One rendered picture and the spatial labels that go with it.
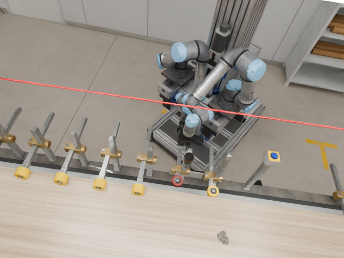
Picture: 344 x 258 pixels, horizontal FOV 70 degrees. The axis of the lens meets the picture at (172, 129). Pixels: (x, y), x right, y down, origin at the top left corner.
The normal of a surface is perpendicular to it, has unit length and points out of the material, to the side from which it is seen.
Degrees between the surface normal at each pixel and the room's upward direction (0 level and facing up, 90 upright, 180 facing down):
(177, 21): 90
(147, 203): 0
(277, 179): 0
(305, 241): 0
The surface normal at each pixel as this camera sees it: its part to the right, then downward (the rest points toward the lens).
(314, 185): 0.10, -0.57
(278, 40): -0.18, 0.80
